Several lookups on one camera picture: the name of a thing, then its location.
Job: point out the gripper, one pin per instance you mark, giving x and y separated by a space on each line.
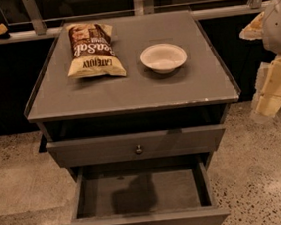
278 26

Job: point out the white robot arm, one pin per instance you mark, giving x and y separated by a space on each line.
266 27

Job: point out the grey wooden drawer cabinet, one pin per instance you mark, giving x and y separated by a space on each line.
198 93

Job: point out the grey upper drawer with knob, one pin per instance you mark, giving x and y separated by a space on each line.
136 146

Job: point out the white paper bowl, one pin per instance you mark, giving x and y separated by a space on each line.
163 58

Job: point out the sea salt chips bag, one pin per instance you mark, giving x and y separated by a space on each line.
92 54

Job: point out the metal railing frame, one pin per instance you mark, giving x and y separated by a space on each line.
35 18

